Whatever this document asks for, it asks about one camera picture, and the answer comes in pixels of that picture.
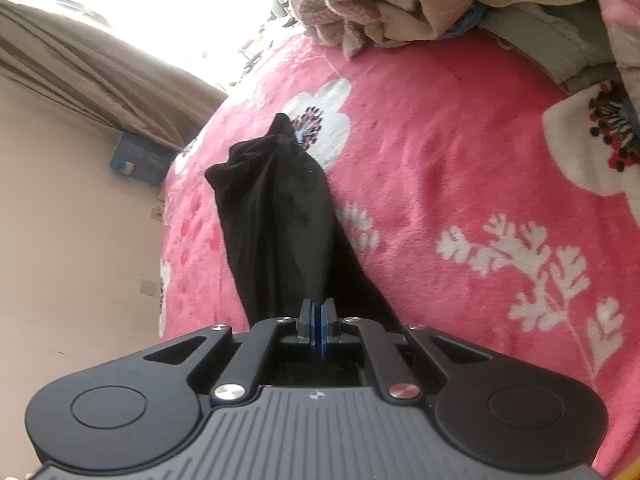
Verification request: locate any grey garment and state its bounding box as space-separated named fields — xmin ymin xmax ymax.
xmin=480 ymin=0 xmax=620 ymax=94

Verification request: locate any brown curtain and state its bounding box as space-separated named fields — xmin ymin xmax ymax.
xmin=1 ymin=0 xmax=227 ymax=151

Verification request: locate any pink floral fleece blanket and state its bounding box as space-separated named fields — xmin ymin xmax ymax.
xmin=158 ymin=0 xmax=639 ymax=476

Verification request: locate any black garment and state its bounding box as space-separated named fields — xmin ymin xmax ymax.
xmin=205 ymin=114 xmax=401 ymax=332

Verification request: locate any blue box by wall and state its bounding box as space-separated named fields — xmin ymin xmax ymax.
xmin=110 ymin=133 xmax=177 ymax=186

